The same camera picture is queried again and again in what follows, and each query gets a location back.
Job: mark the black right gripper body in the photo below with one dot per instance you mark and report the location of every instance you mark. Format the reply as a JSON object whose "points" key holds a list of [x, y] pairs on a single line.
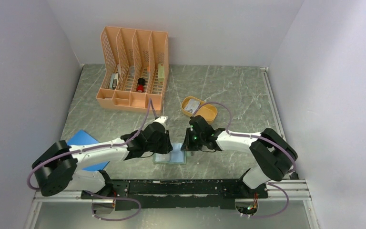
{"points": [[194, 141]]}

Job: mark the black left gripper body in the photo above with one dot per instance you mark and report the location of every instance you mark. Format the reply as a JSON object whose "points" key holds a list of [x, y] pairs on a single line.
{"points": [[161, 146]]}

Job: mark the light blue credit card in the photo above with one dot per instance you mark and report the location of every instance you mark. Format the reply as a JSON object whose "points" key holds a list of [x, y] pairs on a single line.
{"points": [[177, 153]]}

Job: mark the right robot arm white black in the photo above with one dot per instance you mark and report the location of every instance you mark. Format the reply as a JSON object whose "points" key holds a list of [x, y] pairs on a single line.
{"points": [[274, 156]]}

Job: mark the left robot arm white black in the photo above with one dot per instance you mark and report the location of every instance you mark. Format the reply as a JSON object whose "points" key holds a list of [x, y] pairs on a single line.
{"points": [[63, 167]]}

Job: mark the card in yellow tray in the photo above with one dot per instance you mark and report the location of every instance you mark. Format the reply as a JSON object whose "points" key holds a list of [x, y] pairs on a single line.
{"points": [[191, 106]]}

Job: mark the yellow oval tray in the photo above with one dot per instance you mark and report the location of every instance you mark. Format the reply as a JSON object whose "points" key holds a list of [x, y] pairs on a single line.
{"points": [[208, 112]]}

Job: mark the red black small bottle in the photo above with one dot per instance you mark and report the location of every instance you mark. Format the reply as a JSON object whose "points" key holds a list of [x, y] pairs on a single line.
{"points": [[140, 85]]}

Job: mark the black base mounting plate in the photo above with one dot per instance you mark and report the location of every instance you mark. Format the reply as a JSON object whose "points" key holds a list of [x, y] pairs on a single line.
{"points": [[194, 193]]}

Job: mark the grey white utility knife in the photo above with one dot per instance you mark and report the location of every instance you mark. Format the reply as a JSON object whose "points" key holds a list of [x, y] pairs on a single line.
{"points": [[114, 80]]}

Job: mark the pale green eraser box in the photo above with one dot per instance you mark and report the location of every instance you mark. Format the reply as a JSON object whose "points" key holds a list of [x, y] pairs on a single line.
{"points": [[161, 73]]}

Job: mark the blue notebook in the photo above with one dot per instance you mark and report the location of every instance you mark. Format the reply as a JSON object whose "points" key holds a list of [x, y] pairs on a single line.
{"points": [[83, 138]]}

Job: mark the peach plastic file organizer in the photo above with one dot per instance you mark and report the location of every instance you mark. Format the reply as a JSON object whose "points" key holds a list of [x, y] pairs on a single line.
{"points": [[135, 54]]}

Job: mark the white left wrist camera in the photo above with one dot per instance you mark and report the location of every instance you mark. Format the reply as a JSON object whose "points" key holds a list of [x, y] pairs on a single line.
{"points": [[162, 120]]}

